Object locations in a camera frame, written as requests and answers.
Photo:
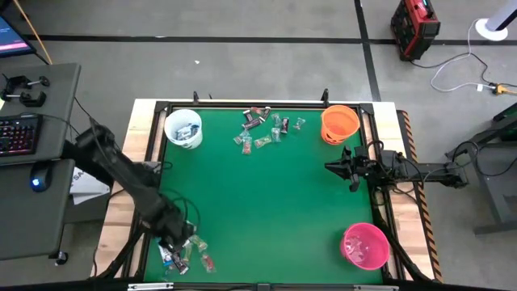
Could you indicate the black computer mouse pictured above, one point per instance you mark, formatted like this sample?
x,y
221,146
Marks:
x,y
40,178

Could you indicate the green clear candy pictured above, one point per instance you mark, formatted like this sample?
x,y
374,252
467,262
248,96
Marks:
x,y
276,134
198,242

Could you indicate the green table mat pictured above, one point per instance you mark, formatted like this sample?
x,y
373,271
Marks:
x,y
274,202

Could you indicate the green red candy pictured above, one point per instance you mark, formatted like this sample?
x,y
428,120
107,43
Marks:
x,y
262,141

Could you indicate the dark red bar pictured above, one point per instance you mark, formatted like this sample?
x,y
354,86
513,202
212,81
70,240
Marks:
x,y
284,125

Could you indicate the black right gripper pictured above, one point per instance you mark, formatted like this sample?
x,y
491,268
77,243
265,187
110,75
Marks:
x,y
365,167

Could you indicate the black table frame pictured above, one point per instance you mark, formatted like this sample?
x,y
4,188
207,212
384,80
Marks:
x,y
226,105

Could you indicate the white paper sheet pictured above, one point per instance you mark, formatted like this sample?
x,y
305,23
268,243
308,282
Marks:
x,y
87,190

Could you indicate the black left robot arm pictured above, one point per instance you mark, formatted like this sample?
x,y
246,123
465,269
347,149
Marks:
x,y
129,178

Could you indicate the large blue white candy pack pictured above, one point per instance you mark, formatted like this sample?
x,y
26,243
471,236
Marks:
x,y
182,133

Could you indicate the white halloween bucket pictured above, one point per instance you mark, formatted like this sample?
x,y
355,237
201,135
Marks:
x,y
173,117

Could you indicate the black keyboard pink lit keys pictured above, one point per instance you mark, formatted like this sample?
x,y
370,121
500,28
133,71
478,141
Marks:
x,y
18,135

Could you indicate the red brown wrapped candy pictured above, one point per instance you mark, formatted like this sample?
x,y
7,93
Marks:
x,y
255,109

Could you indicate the silver metal bracket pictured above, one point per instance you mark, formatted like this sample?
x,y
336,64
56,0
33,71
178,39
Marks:
x,y
375,288
149,286

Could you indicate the black frame post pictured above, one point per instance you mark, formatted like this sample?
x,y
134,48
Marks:
x,y
196,98
325,97

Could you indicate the black caster wheel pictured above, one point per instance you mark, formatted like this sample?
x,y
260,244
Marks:
x,y
61,258

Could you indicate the pink halloween bucket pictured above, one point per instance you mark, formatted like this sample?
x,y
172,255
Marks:
x,y
365,246

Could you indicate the black orange striped strip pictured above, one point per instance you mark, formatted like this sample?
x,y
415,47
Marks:
x,y
422,202

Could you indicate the orange halloween bucket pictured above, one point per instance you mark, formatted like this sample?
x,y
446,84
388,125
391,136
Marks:
x,y
339,123

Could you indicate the dark chocolate bar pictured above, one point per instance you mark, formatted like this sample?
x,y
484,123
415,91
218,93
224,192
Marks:
x,y
248,116
265,113
180,264
252,124

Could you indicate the grey keyboard desk panel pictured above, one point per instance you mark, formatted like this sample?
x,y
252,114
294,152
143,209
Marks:
x,y
56,105

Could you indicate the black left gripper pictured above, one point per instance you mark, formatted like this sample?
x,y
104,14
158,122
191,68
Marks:
x,y
173,228

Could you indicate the stand pole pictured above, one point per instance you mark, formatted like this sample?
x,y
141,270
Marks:
x,y
505,16

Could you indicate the computer monitor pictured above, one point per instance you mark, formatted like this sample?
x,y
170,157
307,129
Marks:
x,y
12,38

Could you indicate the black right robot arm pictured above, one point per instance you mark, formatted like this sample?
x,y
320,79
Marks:
x,y
424,171

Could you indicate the red clear candy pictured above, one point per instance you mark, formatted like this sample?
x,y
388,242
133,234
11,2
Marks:
x,y
208,262
246,145

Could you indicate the red black tool case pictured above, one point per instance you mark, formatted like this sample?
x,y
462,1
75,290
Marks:
x,y
414,28

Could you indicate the white round stand base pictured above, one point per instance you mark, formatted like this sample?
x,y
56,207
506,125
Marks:
x,y
486,32

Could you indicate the black C-clamp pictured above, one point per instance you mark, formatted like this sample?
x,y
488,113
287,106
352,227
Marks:
x,y
30,99
18,82

